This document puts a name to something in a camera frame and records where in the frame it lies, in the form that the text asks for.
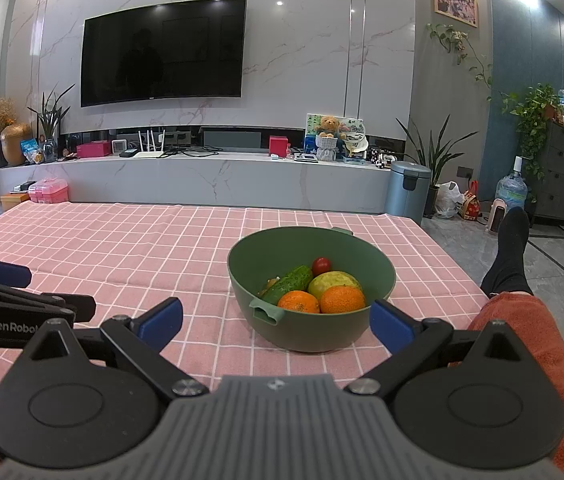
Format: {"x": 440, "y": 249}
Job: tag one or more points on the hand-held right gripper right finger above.
{"x": 392, "y": 322}

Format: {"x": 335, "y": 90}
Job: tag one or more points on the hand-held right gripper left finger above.
{"x": 161, "y": 320}

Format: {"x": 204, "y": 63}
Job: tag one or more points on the green plastic bowl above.
{"x": 312, "y": 332}

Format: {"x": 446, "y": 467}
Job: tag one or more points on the red cherry tomato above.
{"x": 321, "y": 265}

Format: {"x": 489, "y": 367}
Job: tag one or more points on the orange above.
{"x": 299, "y": 302}
{"x": 343, "y": 300}

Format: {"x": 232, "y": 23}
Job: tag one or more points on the brown kiwi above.
{"x": 271, "y": 285}

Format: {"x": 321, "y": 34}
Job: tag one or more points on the orange box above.
{"x": 14, "y": 201}

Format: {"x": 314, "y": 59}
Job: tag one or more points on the pink checked tablecloth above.
{"x": 111, "y": 250}

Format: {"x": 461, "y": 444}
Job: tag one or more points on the pink storage case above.
{"x": 47, "y": 192}

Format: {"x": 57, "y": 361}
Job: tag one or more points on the green cucumber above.
{"x": 289, "y": 282}

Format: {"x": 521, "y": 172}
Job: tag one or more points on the blue snack packet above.
{"x": 31, "y": 150}

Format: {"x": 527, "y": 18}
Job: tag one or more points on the golden vase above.
{"x": 14, "y": 145}

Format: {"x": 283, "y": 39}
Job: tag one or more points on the blue-grey trash can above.
{"x": 407, "y": 190}

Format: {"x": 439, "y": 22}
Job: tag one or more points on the white plastic bag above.
{"x": 448, "y": 201}

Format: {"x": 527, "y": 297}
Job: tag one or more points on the person's right leg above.
{"x": 509, "y": 255}

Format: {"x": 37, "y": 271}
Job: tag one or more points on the red gift bag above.
{"x": 471, "y": 206}

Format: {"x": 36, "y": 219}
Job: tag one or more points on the marble tv console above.
{"x": 186, "y": 180}

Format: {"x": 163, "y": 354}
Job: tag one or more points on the small pink heater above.
{"x": 497, "y": 216}

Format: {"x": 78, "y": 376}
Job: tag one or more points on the flat pink box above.
{"x": 92, "y": 150}

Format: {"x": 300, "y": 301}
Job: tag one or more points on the dried flower bunch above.
{"x": 0, "y": 112}

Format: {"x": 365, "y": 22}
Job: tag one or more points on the slim green potted plant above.
{"x": 51, "y": 117}

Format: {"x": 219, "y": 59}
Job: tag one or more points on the white router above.
{"x": 149, "y": 150}

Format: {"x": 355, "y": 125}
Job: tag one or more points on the small white display device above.
{"x": 121, "y": 147}

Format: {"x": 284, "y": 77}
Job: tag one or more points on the long-leaf potted plant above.
{"x": 437, "y": 152}

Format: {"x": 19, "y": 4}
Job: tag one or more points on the blue water jug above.
{"x": 511, "y": 191}

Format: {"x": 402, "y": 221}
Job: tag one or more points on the white hat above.
{"x": 357, "y": 145}

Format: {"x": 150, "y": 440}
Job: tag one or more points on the white kitchen scale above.
{"x": 307, "y": 157}

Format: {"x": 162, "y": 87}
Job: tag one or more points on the grey soundbar speaker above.
{"x": 232, "y": 139}

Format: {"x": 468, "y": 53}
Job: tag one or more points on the teddy bear in bag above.
{"x": 329, "y": 132}

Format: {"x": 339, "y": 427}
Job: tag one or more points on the red box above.
{"x": 278, "y": 146}

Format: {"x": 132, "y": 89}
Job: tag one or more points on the leafy green cabinet plant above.
{"x": 534, "y": 120}

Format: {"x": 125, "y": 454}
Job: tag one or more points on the hanging vine plant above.
{"x": 457, "y": 42}

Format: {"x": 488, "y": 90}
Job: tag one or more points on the wooden framed picture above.
{"x": 454, "y": 2}

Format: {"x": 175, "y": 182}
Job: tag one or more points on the wall socket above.
{"x": 463, "y": 172}

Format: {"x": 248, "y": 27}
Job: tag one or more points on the black wall television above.
{"x": 161, "y": 52}

